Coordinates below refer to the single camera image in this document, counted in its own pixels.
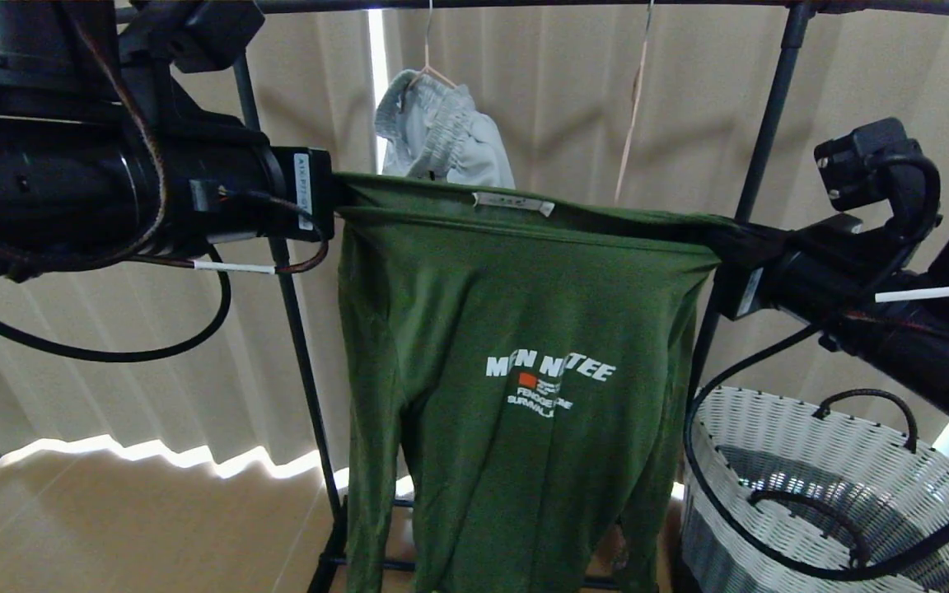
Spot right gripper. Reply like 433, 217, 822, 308
712, 216, 949, 423

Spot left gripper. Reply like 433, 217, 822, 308
0, 115, 335, 274

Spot pink clothes hanger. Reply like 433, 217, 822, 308
613, 0, 655, 205
407, 0, 459, 90

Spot pale grey shorts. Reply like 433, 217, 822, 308
374, 70, 517, 190

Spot green garment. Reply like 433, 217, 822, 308
334, 171, 739, 593

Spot white laundry basket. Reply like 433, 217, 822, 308
679, 385, 949, 593

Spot black clothes rack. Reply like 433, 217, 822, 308
112, 0, 949, 593

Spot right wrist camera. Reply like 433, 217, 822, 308
812, 117, 942, 273

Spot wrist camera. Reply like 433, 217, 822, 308
812, 117, 942, 273
116, 0, 266, 149

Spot black cable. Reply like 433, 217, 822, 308
682, 323, 949, 582
0, 245, 233, 364

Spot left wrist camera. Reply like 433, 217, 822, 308
116, 0, 266, 149

